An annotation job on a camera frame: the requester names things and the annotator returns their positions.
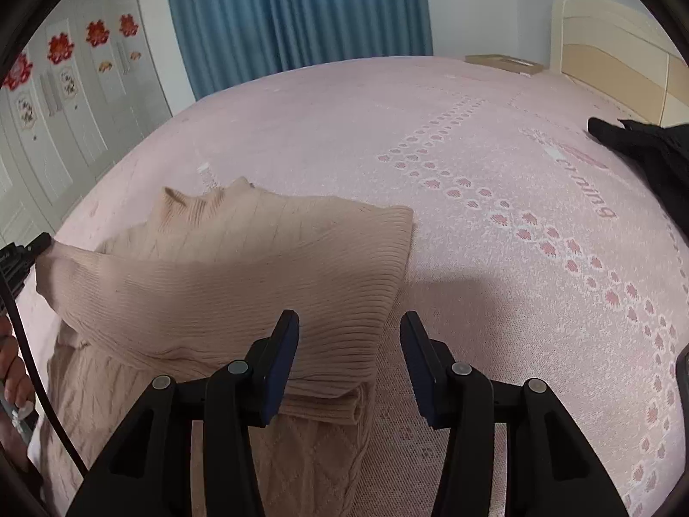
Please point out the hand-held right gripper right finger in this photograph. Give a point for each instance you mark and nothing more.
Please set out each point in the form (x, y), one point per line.
(417, 366)

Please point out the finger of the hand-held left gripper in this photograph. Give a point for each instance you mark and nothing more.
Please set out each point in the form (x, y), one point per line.
(21, 258)

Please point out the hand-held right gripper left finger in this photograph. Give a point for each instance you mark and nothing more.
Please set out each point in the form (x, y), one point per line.
(282, 366)

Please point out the beige knit sweater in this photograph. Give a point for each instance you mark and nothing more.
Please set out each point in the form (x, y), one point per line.
(215, 258)

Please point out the person's left hand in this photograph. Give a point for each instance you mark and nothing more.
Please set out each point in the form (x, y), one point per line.
(13, 366)

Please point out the pink patterned bed sheet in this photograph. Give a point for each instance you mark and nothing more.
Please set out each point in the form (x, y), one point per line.
(484, 280)

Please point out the white wardrobe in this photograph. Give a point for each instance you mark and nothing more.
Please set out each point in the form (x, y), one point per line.
(81, 129)

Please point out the red flower decal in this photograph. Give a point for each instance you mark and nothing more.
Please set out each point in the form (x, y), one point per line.
(59, 48)
(16, 72)
(96, 32)
(128, 26)

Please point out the black garment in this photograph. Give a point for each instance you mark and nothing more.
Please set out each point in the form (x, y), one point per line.
(651, 156)

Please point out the cardboard box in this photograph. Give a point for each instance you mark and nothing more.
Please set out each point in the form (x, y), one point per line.
(503, 63)

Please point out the blue curtain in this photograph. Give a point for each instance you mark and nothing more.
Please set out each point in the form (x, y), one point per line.
(296, 11)

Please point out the cream wooden headboard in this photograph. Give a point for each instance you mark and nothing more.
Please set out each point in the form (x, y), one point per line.
(608, 43)

